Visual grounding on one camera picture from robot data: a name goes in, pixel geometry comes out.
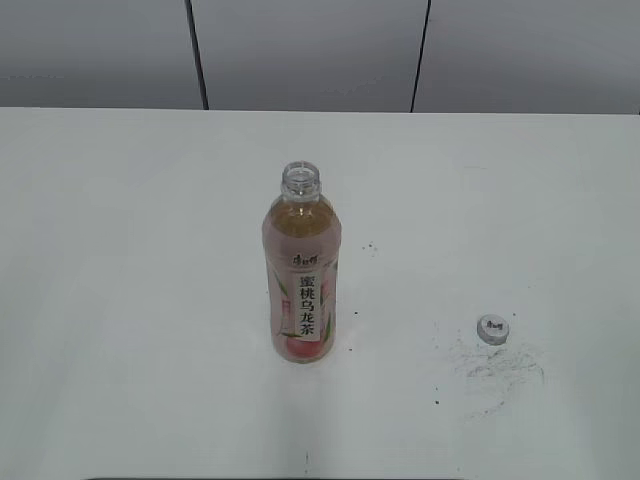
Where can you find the white bottle cap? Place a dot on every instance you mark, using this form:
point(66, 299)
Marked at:
point(493, 329)

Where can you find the peach oolong tea bottle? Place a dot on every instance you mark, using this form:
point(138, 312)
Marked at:
point(301, 236)

